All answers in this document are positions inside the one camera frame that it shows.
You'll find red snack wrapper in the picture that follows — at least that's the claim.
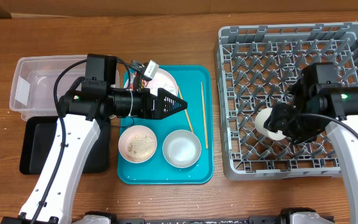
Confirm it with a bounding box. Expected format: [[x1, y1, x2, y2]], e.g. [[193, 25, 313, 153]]
[[130, 72, 137, 90]]

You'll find white cup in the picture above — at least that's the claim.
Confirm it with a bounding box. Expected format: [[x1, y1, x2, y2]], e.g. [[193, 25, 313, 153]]
[[255, 108, 286, 141]]

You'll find clear plastic bin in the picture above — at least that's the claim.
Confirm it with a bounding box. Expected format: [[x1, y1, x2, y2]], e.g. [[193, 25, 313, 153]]
[[9, 55, 86, 121]]

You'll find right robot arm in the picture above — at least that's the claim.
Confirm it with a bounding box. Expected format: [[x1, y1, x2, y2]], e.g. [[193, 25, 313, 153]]
[[257, 62, 358, 223]]

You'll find black tray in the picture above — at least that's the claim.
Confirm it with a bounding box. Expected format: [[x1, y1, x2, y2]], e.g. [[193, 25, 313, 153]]
[[19, 116, 111, 175]]

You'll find pink bowl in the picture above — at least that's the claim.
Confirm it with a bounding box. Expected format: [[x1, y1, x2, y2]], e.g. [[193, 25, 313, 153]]
[[118, 125, 157, 164]]

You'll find white round plate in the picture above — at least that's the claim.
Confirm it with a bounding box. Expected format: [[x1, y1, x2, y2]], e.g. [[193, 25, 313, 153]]
[[126, 67, 178, 97]]

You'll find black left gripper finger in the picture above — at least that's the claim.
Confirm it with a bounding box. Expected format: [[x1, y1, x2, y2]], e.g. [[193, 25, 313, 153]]
[[158, 99, 188, 119], [157, 88, 184, 104]]

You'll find teal plastic tray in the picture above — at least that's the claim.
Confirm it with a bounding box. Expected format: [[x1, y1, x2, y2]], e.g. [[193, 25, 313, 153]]
[[117, 65, 214, 184]]

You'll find grey bowl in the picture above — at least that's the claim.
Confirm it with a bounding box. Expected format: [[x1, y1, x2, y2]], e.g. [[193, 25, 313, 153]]
[[162, 129, 202, 169]]

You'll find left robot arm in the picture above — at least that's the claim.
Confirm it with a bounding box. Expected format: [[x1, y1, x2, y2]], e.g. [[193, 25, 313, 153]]
[[1, 54, 188, 223]]

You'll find grey dish rack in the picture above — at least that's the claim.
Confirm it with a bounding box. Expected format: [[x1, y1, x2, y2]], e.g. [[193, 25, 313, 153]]
[[215, 22, 358, 180]]

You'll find wooden chopstick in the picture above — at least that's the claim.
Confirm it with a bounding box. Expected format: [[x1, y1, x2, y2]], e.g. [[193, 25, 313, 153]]
[[177, 86, 194, 134], [200, 82, 209, 149]]

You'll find rice grains pile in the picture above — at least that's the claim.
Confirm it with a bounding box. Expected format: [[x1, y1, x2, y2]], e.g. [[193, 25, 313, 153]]
[[126, 134, 157, 162]]

